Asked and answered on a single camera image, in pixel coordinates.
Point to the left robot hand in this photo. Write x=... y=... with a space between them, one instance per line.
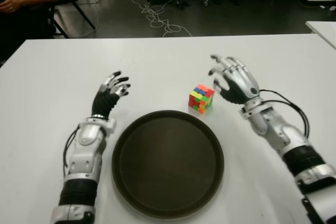
x=103 y=102

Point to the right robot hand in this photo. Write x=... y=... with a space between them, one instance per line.
x=242 y=85

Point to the multicoloured Rubik's cube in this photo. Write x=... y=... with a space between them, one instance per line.
x=200 y=99

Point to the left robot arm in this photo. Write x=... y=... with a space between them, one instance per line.
x=84 y=161

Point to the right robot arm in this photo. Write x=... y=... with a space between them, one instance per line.
x=286 y=134

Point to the dark brown round plate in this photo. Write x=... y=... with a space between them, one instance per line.
x=168 y=163

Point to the white side table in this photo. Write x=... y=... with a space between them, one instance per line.
x=325 y=31

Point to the white paper scrap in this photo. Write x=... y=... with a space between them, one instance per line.
x=322 y=6

